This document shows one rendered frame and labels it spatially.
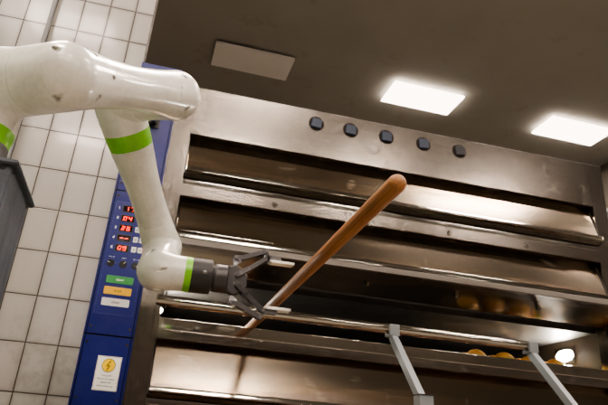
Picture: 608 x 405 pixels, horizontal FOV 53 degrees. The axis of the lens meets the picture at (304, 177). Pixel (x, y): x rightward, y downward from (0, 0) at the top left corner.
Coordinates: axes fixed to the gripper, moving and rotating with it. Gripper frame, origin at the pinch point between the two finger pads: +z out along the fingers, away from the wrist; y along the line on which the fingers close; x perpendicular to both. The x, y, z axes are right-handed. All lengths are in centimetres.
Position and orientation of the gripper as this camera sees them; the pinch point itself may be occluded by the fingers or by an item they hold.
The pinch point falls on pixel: (286, 287)
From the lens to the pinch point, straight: 169.8
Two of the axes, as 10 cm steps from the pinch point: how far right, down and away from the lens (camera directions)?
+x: 2.5, -3.9, -8.9
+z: 9.7, 1.6, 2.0
